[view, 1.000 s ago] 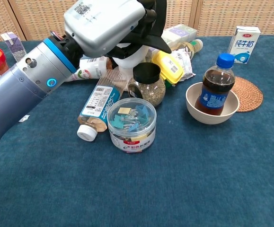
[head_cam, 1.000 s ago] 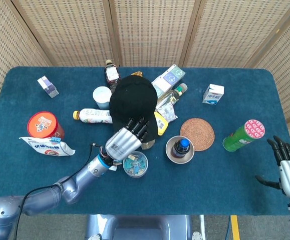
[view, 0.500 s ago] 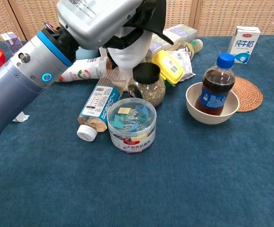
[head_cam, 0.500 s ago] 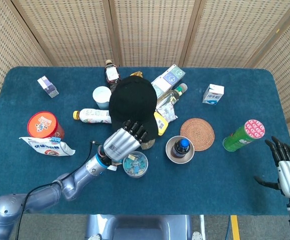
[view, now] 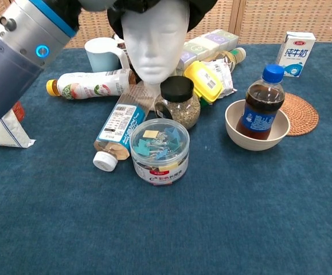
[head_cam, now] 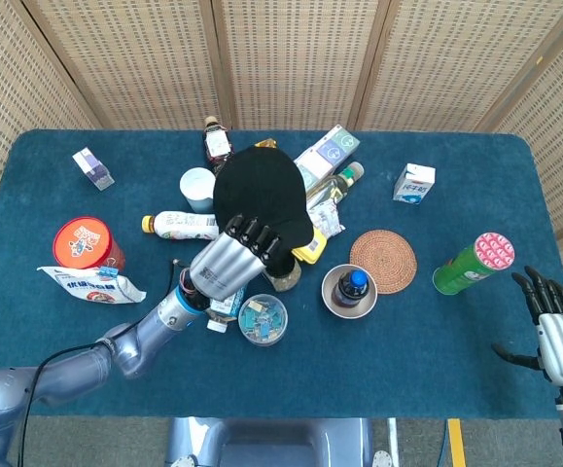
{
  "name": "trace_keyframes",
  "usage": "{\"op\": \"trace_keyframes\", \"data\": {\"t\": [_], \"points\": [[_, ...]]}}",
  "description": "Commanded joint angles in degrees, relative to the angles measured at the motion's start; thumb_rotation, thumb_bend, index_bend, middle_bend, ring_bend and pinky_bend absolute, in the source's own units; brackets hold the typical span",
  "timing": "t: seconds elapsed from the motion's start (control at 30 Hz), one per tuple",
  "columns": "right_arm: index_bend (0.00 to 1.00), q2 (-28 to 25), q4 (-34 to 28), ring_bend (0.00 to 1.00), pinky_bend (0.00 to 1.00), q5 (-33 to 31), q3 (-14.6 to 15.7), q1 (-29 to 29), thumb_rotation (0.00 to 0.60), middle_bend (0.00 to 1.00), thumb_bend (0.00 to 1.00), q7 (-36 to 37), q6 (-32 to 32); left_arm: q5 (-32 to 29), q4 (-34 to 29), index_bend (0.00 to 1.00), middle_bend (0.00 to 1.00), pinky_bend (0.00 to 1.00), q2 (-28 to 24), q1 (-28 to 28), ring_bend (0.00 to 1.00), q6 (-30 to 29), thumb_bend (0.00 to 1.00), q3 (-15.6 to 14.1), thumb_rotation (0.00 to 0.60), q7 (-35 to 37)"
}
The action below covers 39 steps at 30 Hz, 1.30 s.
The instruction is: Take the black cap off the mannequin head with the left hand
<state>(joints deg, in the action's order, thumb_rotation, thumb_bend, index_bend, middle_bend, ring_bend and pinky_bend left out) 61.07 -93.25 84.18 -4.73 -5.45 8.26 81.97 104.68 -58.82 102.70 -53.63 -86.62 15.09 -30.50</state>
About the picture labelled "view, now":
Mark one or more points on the black grey left robot hand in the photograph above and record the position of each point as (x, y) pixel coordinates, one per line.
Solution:
(71, 11)

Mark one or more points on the black baseball cap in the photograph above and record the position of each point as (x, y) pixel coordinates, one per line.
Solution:
(200, 11)

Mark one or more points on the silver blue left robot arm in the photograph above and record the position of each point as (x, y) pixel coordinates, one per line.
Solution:
(13, 63)

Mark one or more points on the white foam mannequin head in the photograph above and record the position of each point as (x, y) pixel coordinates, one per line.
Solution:
(154, 40)

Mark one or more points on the cola bottle blue cap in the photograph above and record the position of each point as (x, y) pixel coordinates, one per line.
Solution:
(261, 111)

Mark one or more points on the light blue mug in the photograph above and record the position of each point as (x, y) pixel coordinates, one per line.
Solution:
(101, 55)

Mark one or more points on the white drink bottle yellow cap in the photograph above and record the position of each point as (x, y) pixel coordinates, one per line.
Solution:
(91, 86)

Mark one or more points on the red orange canister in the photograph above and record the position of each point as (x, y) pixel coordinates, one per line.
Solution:
(19, 110)

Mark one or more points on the clear bottle blue label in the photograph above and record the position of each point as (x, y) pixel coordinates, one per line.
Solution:
(122, 123)

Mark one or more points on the white sugar bag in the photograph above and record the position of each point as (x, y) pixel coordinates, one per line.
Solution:
(11, 133)

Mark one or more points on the purple green white carton pack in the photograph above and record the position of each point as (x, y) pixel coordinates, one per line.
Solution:
(208, 43)

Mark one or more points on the glass jar black lid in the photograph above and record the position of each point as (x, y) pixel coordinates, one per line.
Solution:
(180, 110)

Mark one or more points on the yellow lidded container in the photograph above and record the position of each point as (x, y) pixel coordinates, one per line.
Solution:
(204, 80)

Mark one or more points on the white snack packet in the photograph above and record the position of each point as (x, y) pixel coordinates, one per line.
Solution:
(224, 76)

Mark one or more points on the clear tub of binder clips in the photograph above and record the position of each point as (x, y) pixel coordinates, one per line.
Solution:
(160, 163)

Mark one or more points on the woven rattan folding screen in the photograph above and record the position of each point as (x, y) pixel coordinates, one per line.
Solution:
(269, 20)

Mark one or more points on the beige bowl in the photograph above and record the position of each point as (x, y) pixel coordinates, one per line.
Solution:
(237, 131)

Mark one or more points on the white blue milk carton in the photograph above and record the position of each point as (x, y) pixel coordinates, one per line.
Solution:
(296, 54)

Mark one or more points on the blue tablecloth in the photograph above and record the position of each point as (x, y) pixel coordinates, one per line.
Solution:
(165, 223)

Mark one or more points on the woven rattan coaster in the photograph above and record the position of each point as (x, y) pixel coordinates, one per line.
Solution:
(302, 114)

